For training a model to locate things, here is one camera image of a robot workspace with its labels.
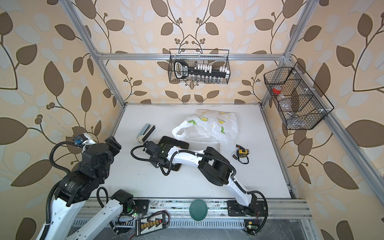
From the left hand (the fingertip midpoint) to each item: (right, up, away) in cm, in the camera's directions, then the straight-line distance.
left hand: (110, 141), depth 64 cm
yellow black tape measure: (+64, -11, +25) cm, 70 cm away
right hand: (+14, -14, +24) cm, 31 cm away
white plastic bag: (+45, +5, +23) cm, 50 cm away
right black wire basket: (+89, +17, +8) cm, 91 cm away
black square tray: (+19, -5, +35) cm, 40 cm away
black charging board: (+14, -40, +4) cm, 42 cm away
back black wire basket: (+56, +32, +23) cm, 69 cm away
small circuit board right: (+64, -42, +7) cm, 76 cm away
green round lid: (+38, -30, +1) cm, 49 cm away
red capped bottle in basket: (+85, +27, +23) cm, 92 cm away
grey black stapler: (+3, 0, +36) cm, 36 cm away
